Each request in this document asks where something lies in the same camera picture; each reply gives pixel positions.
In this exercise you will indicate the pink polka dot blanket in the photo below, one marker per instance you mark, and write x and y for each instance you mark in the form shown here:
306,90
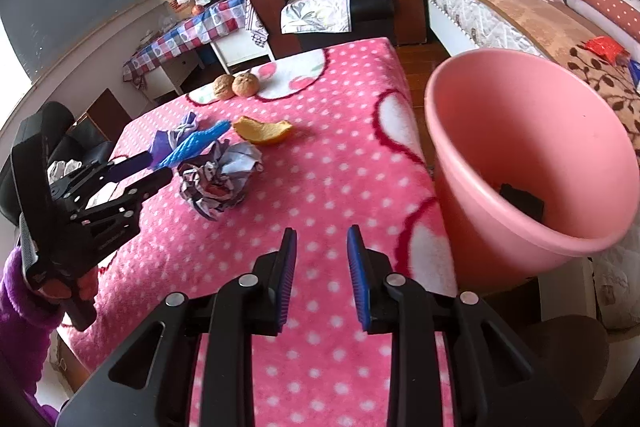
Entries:
353,158

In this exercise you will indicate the checkered tablecloth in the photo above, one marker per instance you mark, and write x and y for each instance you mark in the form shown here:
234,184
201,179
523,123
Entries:
216,21

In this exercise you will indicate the walnut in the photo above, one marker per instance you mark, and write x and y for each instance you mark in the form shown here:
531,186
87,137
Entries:
245,85
223,87

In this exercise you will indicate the pink plastic bucket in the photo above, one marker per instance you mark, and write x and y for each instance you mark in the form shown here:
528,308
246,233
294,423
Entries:
500,116

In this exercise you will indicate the white desk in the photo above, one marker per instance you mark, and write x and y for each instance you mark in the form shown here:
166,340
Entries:
192,68

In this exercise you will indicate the bed with patterned bedding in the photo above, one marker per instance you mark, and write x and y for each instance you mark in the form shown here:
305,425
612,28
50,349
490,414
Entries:
553,29

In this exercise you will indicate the orange fruit on desk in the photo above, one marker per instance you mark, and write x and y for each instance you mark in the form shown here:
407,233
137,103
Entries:
197,10

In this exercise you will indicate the printed paper ball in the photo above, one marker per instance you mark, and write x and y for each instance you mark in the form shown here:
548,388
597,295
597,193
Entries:
216,181

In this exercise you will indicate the blue small packet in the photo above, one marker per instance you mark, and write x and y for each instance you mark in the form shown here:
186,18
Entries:
634,72

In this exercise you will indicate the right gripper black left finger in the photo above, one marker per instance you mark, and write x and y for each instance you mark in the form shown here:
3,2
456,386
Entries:
253,304

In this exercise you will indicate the purple face mask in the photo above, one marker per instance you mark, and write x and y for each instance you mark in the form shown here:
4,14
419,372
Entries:
166,141

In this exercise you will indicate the right walnut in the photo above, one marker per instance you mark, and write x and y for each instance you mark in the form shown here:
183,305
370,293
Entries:
245,85

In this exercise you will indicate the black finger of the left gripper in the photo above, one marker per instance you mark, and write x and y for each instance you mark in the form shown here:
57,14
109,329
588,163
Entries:
144,188
128,167

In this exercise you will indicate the white floral cushion cover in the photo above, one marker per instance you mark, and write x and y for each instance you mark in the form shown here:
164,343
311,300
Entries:
316,17

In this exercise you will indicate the black item in bucket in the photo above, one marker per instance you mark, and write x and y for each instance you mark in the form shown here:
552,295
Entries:
529,204

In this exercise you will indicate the purple left sleeve forearm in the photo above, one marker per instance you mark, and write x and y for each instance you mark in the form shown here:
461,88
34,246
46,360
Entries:
27,322

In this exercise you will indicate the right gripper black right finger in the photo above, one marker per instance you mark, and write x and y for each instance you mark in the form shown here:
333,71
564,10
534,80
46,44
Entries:
387,302

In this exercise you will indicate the left hand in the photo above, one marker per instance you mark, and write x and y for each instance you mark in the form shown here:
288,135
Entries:
87,287

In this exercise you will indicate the red snack wrapper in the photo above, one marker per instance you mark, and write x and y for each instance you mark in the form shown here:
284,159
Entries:
607,48

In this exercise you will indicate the left walnut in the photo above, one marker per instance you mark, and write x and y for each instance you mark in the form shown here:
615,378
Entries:
223,87

